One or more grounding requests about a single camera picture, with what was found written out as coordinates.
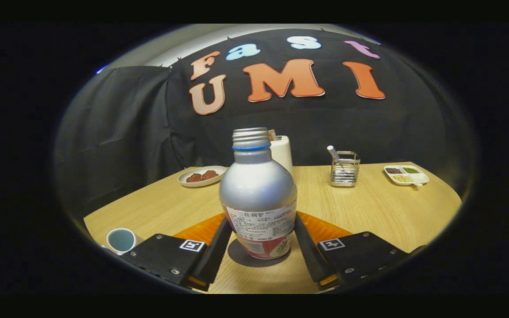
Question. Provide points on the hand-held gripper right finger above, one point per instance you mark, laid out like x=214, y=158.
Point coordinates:
x=309, y=256

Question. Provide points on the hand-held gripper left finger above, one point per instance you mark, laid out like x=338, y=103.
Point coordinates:
x=217, y=251

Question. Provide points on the round brown coaster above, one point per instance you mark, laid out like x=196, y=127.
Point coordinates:
x=236, y=258

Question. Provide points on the silver juice bottle red label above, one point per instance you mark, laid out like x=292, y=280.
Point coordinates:
x=256, y=190

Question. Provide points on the white cup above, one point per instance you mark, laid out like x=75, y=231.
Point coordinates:
x=122, y=240

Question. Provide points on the wooden table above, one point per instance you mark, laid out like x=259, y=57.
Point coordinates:
x=369, y=212

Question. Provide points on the white plate with red food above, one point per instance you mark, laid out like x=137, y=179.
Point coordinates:
x=201, y=176

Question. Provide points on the white toaster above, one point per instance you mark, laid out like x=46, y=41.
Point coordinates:
x=283, y=154

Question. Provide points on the white divided condiment dish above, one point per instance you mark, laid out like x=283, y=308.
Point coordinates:
x=407, y=175

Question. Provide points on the brown bread slice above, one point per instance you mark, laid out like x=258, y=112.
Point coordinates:
x=272, y=134

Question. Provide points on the black backdrop cloth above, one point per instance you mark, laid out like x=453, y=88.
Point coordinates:
x=369, y=128

